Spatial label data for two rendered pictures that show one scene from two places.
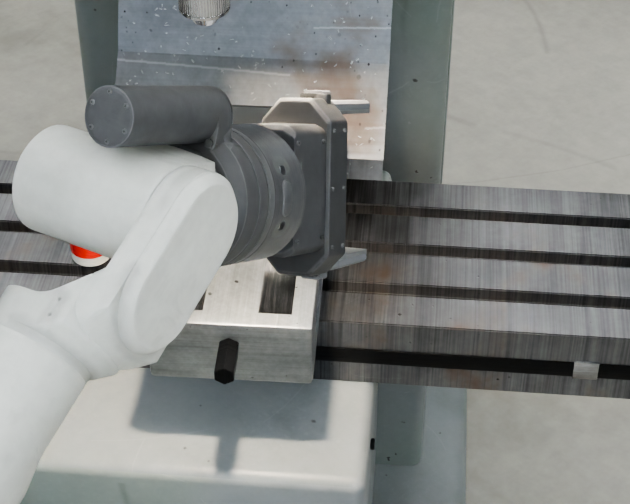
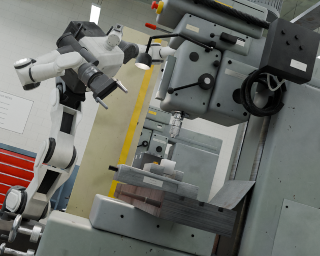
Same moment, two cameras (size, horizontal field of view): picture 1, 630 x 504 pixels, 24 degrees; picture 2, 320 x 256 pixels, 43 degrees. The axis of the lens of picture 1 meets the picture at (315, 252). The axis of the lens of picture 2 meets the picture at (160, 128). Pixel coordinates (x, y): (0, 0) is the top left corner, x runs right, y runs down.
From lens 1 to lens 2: 201 cm
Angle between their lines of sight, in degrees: 85
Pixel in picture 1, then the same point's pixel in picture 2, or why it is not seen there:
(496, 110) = not seen: outside the picture
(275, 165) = (93, 67)
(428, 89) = (250, 230)
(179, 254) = (67, 56)
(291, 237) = (88, 78)
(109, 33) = not seen: hidden behind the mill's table
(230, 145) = (91, 63)
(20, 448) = (42, 66)
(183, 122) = (87, 55)
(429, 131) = (247, 246)
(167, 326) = (60, 63)
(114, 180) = not seen: hidden behind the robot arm
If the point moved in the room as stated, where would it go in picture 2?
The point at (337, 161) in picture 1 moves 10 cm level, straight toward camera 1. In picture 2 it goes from (107, 83) to (84, 74)
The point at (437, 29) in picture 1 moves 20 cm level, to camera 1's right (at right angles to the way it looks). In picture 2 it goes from (255, 210) to (284, 216)
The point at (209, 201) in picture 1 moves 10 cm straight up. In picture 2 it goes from (74, 54) to (82, 32)
